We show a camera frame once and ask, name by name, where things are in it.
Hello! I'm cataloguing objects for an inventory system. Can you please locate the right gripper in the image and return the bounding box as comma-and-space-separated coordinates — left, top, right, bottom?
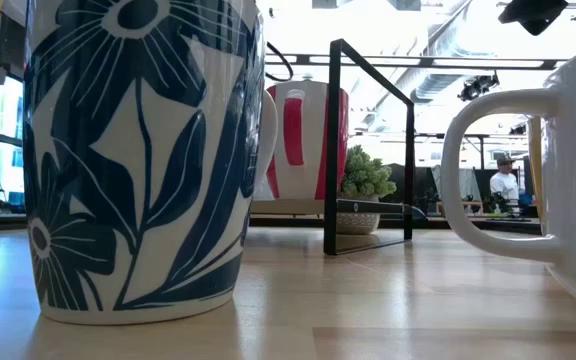
497, 0, 569, 37

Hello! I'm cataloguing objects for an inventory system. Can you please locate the red and white mug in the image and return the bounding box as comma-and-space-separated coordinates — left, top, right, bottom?
266, 79, 351, 202

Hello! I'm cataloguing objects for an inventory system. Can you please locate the grey-green mug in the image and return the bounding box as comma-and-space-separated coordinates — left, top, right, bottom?
21, 0, 280, 326

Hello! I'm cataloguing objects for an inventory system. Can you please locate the long linear light fixture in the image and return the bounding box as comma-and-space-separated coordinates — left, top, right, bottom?
265, 52, 569, 71

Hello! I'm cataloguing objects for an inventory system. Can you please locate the person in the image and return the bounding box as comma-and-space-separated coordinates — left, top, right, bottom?
489, 154, 521, 201

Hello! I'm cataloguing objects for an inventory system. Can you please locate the grey cloth cover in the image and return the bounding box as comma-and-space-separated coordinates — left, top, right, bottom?
430, 164, 484, 202

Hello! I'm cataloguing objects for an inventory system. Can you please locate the green succulent potted plant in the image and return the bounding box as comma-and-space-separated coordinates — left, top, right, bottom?
336, 144, 398, 236

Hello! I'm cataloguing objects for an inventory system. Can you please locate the silver air duct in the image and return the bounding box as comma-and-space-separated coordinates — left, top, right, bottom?
357, 0, 499, 134

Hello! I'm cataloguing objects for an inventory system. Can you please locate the black background rig frame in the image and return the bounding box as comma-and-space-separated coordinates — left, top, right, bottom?
415, 130, 532, 174

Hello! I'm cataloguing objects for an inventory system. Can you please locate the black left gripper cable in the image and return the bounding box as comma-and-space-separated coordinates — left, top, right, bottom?
266, 42, 295, 84

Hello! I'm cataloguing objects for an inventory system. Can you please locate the black aluminium table frame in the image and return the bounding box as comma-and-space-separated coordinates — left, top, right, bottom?
0, 212, 544, 236

